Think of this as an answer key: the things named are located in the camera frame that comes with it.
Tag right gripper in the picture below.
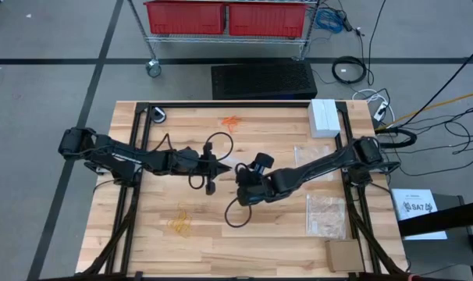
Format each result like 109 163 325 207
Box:
236 163 279 208

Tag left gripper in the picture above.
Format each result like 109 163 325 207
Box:
180 142 233 195

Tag yellow rubber band bunch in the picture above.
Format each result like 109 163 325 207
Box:
165 205 194 237

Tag orange rubber bands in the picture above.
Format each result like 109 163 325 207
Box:
220 115 244 131

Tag white tape roll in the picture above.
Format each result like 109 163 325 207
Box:
148 105 168 125

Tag white box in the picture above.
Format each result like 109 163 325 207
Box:
306 98 342 139

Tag brown cardboard box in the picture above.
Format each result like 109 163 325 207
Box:
324 238 365 273

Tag white power strip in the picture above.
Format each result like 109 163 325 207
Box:
372 99 389 123

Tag red plastic bin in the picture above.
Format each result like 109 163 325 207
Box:
143 0 226 36
226 2 309 39

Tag white paper sign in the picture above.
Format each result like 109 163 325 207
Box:
390 187 448 240

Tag black power adapter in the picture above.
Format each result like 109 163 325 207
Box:
340 10 354 33

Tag black support beam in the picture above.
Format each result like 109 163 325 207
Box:
398 197 473 238

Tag grey side stand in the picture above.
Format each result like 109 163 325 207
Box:
396 194 473 281

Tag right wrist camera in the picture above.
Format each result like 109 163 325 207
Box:
253 151 276 173

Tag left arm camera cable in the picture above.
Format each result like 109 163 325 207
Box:
154 131 234 191

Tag chrome wire shelf cart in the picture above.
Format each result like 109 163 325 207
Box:
126 0 324 78

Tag coiled black cable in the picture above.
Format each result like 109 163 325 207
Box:
331 55 368 85

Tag white cable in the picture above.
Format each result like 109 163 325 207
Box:
351 87 397 124

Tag thick black hose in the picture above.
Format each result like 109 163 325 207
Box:
375 126 418 149

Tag blue cable bundle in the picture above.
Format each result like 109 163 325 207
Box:
313 7 345 34

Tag thin black cable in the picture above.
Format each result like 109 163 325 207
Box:
367 0 388 86

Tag yellow floor cable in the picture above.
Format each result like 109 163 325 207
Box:
376 88 473 132

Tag long black cable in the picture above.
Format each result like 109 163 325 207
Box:
396 48 473 128

